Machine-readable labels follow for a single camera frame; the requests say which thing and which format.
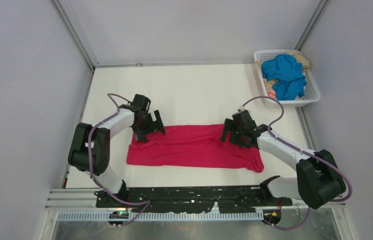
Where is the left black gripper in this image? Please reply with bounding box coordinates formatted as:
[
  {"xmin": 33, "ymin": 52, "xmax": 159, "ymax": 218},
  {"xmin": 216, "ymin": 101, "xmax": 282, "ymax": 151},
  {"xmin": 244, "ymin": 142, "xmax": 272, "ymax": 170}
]
[{"xmin": 133, "ymin": 110, "xmax": 165, "ymax": 143}]

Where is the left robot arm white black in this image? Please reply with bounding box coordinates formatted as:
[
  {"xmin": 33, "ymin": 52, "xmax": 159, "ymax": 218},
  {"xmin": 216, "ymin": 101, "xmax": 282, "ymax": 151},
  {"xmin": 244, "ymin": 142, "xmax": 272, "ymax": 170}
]
[{"xmin": 68, "ymin": 94, "xmax": 166, "ymax": 207}]

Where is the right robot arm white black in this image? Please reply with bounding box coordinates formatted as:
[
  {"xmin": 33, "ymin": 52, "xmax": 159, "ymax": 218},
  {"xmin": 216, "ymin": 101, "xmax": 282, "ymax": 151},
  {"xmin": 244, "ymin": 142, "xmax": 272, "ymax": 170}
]
[{"xmin": 220, "ymin": 109, "xmax": 347, "ymax": 209}]

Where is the salmon pink t shirt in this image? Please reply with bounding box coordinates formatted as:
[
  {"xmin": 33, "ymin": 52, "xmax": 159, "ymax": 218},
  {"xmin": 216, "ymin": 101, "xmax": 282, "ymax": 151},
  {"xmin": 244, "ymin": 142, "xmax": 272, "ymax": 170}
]
[{"xmin": 267, "ymin": 88, "xmax": 277, "ymax": 100}]

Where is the beige t shirt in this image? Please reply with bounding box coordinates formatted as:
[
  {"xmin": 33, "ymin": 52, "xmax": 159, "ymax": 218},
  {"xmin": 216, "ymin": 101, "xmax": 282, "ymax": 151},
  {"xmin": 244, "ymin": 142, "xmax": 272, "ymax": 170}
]
[{"xmin": 254, "ymin": 49, "xmax": 310, "ymax": 92}]

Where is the blue t shirt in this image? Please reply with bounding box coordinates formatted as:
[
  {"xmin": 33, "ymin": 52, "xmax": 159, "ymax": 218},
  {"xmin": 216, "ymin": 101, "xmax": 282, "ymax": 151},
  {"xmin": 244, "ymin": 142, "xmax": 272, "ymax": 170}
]
[{"xmin": 261, "ymin": 54, "xmax": 307, "ymax": 101}]

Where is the white plastic basket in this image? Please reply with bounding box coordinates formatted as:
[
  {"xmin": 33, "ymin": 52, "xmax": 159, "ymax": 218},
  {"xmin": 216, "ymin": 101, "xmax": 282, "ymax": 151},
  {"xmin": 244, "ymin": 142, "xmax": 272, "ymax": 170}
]
[{"xmin": 253, "ymin": 49, "xmax": 321, "ymax": 107}]

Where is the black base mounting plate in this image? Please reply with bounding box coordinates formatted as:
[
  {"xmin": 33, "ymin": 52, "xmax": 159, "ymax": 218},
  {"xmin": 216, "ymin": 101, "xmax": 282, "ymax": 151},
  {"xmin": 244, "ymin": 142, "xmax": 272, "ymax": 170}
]
[{"xmin": 94, "ymin": 185, "xmax": 293, "ymax": 214}]

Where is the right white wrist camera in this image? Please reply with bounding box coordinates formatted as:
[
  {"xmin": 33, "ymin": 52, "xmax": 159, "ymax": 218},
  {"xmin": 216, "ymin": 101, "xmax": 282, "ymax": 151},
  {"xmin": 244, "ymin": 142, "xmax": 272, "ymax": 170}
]
[{"xmin": 238, "ymin": 105, "xmax": 246, "ymax": 112}]

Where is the aluminium frame rail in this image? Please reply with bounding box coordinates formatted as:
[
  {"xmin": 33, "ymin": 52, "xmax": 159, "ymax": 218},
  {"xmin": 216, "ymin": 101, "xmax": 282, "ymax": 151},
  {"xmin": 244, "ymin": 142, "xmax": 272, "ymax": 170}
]
[{"xmin": 44, "ymin": 188, "xmax": 348, "ymax": 211}]

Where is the white slotted cable duct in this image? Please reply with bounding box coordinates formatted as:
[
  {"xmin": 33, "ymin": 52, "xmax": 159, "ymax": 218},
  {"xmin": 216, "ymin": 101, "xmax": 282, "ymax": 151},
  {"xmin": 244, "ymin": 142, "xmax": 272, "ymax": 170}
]
[{"xmin": 56, "ymin": 209, "xmax": 264, "ymax": 222}]

